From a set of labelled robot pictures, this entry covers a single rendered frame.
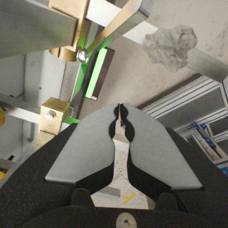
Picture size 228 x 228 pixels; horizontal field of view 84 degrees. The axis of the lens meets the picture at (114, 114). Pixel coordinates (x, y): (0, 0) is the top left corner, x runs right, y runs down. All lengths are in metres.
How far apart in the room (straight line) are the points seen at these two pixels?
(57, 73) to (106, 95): 0.72
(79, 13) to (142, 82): 0.98
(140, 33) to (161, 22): 0.90
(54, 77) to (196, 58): 0.45
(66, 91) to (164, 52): 0.33
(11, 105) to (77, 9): 0.25
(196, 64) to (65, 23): 0.21
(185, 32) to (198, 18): 0.99
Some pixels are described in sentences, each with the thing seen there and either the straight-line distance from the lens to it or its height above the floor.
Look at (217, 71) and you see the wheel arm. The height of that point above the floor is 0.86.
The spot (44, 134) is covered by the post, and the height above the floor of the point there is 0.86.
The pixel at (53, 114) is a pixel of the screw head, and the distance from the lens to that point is 0.31.
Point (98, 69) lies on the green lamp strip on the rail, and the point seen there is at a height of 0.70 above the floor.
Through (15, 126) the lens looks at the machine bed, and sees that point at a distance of 0.70.
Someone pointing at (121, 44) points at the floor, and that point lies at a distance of 1.10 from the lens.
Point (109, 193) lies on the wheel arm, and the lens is 0.55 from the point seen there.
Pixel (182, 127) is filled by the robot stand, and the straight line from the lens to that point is 1.21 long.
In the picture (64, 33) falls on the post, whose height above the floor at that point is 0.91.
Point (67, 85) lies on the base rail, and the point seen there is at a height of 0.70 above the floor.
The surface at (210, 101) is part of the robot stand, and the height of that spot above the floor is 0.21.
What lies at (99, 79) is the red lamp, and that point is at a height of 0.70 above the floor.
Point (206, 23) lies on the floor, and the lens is 1.26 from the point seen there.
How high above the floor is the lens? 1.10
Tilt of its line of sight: 59 degrees down
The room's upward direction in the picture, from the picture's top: 177 degrees counter-clockwise
